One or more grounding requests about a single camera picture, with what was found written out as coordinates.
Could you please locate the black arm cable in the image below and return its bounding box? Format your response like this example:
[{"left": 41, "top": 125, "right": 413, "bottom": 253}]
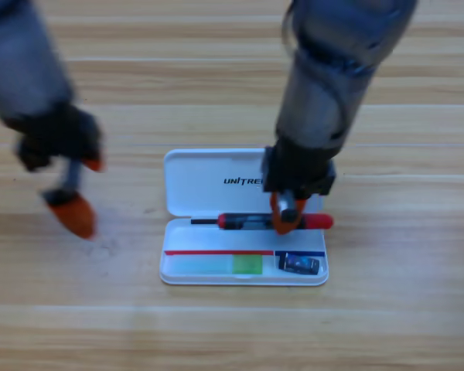
[{"left": 280, "top": 0, "right": 376, "bottom": 140}]

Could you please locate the white Unitree pencil case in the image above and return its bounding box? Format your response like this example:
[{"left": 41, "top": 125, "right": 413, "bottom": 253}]
[{"left": 159, "top": 148, "right": 329, "bottom": 287}]

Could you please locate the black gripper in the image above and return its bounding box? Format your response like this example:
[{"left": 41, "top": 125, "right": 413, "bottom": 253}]
[
  {"left": 260, "top": 137, "right": 338, "bottom": 236},
  {"left": 5, "top": 101, "right": 106, "bottom": 240}
]

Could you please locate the red and black marker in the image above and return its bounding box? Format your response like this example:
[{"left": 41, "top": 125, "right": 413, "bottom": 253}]
[{"left": 217, "top": 211, "right": 334, "bottom": 232}]

